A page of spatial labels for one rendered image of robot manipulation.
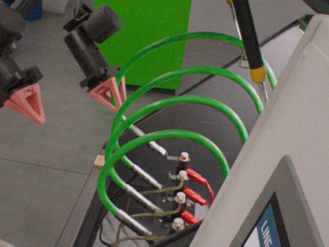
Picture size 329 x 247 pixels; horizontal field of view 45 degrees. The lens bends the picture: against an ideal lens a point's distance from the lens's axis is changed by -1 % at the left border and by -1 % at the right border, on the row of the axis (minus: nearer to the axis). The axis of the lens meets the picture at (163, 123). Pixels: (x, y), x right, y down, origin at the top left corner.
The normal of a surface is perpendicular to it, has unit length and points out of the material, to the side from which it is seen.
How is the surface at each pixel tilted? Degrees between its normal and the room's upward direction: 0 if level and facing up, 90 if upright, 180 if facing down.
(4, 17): 44
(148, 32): 90
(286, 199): 76
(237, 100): 90
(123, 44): 90
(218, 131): 90
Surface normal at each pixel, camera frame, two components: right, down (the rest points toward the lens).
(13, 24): 0.70, -0.44
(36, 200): 0.11, -0.89
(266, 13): -0.14, 0.42
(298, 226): -0.93, -0.36
